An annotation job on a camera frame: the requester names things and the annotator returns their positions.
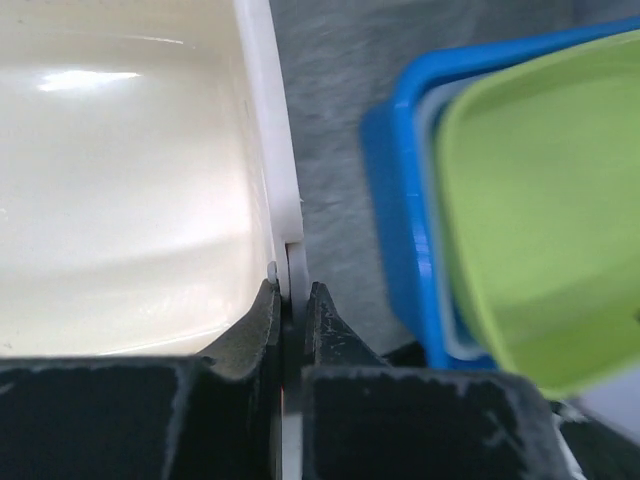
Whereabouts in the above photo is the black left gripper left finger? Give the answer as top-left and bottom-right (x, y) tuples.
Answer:
(1, 283), (281, 479)

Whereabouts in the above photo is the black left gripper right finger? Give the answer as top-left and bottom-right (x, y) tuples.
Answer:
(302, 283), (570, 479)

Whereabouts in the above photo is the cream perforated basket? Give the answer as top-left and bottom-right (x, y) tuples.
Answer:
(1, 1), (307, 363)

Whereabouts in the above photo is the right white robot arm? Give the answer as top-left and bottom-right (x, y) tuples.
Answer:
(548, 394), (639, 480)

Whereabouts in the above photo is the blue plastic tub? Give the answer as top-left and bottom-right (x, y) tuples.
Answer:
(360, 17), (639, 370)

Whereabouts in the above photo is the green plastic tub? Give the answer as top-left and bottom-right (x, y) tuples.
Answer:
(435, 31), (639, 398)

